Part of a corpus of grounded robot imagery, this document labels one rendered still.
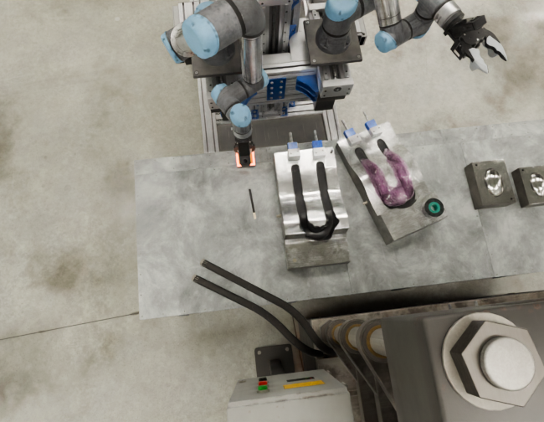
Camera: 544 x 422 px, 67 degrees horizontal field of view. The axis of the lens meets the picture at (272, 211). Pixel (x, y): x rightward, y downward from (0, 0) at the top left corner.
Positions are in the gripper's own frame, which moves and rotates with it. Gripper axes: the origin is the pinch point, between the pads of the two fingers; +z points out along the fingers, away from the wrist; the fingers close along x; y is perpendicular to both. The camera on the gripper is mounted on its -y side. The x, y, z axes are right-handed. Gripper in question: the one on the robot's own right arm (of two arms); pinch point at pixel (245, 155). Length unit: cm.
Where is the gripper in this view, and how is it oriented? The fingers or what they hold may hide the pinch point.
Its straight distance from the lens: 183.5
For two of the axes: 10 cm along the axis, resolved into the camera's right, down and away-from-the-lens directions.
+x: -9.9, 1.1, -0.5
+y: -1.2, -9.6, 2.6
